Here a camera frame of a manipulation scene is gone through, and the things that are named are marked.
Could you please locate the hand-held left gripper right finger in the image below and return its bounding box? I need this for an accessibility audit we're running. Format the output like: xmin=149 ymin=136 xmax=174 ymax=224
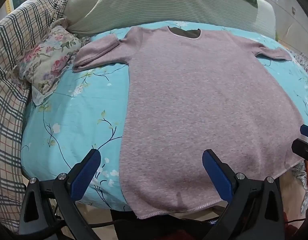
xmin=202 ymin=149 xmax=286 ymax=240

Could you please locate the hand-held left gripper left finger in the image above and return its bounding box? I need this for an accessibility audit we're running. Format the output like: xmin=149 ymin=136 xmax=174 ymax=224
xmin=19 ymin=149 xmax=102 ymax=240

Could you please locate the pink knit sweater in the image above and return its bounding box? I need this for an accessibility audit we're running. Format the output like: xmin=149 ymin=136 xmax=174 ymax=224
xmin=72 ymin=26 xmax=308 ymax=219

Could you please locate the turquoise floral bed cover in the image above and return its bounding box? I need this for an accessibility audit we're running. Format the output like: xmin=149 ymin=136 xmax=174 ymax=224
xmin=21 ymin=20 xmax=308 ymax=212

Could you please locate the grey floral bed sheet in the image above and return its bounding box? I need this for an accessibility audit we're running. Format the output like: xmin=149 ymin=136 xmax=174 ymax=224
xmin=288 ymin=49 xmax=308 ymax=205

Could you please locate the beige plaid blanket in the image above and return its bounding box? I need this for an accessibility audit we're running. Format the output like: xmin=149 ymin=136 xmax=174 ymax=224
xmin=0 ymin=0 xmax=82 ymax=233

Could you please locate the floral pillow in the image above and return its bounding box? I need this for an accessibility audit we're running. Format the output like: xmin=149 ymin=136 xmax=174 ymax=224
xmin=19 ymin=25 xmax=85 ymax=105

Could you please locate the pale green striped pillow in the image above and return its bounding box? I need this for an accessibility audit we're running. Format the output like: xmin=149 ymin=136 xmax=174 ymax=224
xmin=65 ymin=0 xmax=276 ymax=38

